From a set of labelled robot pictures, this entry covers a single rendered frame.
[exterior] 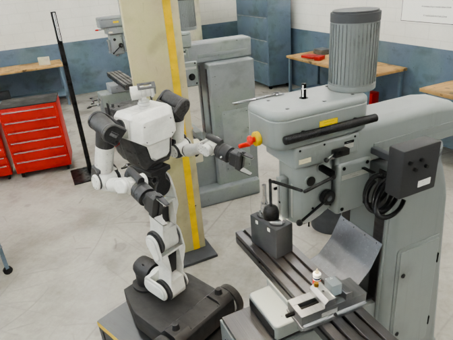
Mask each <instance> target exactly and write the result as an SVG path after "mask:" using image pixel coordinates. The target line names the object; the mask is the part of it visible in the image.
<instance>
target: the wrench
mask: <svg viewBox="0 0 453 340"><path fill-rule="evenodd" d="M280 95H284V93H280V91H278V92H273V93H272V94H267V95H264V96H259V97H255V98H250V99H246V100H243V101H237V102H234V103H232V104H233V105H238V104H241V103H247V102H250V101H256V100H259V99H263V98H268V97H271V96H280Z"/></svg>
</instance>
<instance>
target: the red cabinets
mask: <svg viewBox="0 0 453 340"><path fill-rule="evenodd" d="M71 161H72V149H71V144H70V141H69V136H68V133H67V128H66V124H65V120H64V117H63V112H62V109H61V104H60V101H59V96H58V92H56V93H50V94H41V95H36V96H26V97H21V98H12V99H6V100H2V102H1V104H0V177H3V176H6V175H7V177H8V179H11V175H12V174H13V164H14V165H15V168H16V171H17V174H20V173H21V174H22V177H25V173H27V172H31V171H38V170H42V169H49V168H53V167H60V166H65V165H67V169H70V168H69V165H71Z"/></svg>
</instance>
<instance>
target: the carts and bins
mask: <svg viewBox="0 0 453 340"><path fill-rule="evenodd" d="M340 216H341V213H340V214H335V213H333V212H332V211H331V210H329V209H328V208H327V209H326V210H325V211H324V212H323V213H322V214H321V215H320V216H318V217H316V218H315V219H314V220H312V221H311V226H312V227H313V228H314V229H315V230H316V231H318V232H320V233H324V234H328V235H332V233H333V231H334V228H335V226H336V224H337V222H338V220H339V218H340ZM0 257H1V259H2V262H3V265H4V268H3V272H4V274H6V275H9V274H10V273H12V271H13V268H12V267H11V266H8V263H7V260H6V258H5V255H4V253H3V249H2V245H1V244H0Z"/></svg>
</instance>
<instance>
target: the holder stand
mask: <svg viewBox="0 0 453 340"><path fill-rule="evenodd" d="M250 217H251V241H252V242H253V243H254V244H255V245H257V246H259V247H260V248H261V249H263V250H264V251H266V252H267V253H269V254H270V255H271V256H273V257H274V258H275V259H278V258H280V257H282V256H284V255H285V254H288V253H289V252H291V251H293V223H292V222H290V221H288V220H286V219H285V220H283V221H281V220H280V219H278V220H277V221H266V220H264V219H263V215H262V214H261V210H259V211H257V212H255V213H253V214H251V215H250Z"/></svg>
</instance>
